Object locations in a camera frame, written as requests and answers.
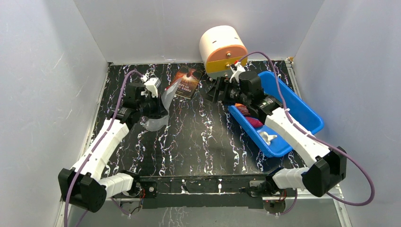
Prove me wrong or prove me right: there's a dark paperback book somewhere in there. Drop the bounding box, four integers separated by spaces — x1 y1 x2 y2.
165 66 202 99

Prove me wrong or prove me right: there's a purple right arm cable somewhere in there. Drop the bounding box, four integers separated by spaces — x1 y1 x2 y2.
238 52 375 216

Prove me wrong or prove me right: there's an aluminium front rail frame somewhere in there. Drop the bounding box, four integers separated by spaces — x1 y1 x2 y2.
58 172 332 217

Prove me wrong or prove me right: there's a round white drawer cabinet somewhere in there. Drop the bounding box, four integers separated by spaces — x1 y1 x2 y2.
199 25 248 80

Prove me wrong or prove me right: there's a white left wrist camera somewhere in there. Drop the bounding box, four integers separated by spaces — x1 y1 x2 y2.
140 75 161 98

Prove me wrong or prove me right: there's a blue plastic bin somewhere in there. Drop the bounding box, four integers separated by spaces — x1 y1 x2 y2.
228 71 328 162

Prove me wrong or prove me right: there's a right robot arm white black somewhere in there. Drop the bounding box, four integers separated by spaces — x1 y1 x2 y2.
205 71 347 197

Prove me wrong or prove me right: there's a clear zip bag orange zipper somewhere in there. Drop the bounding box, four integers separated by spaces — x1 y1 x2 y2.
144 81 180 131

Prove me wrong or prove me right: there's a dark red sweet potato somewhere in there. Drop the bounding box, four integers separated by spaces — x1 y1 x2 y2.
235 103 250 115

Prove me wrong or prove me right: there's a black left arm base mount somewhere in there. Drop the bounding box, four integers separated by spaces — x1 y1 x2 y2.
102 178 158 202

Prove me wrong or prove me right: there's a white toy garlic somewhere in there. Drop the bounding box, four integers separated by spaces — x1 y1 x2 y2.
259 131 278 146

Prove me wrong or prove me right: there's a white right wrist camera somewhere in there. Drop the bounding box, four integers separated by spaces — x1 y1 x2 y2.
229 61 245 83

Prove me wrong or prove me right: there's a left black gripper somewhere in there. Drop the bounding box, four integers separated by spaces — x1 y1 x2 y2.
138 94 168 120

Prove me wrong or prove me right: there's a magenta purple toy vegetable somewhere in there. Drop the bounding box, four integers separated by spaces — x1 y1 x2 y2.
245 116 264 129

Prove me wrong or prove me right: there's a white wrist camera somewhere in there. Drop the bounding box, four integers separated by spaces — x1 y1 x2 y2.
140 75 161 98
229 61 245 83

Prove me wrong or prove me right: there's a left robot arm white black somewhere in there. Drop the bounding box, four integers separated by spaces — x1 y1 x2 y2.
58 79 167 212

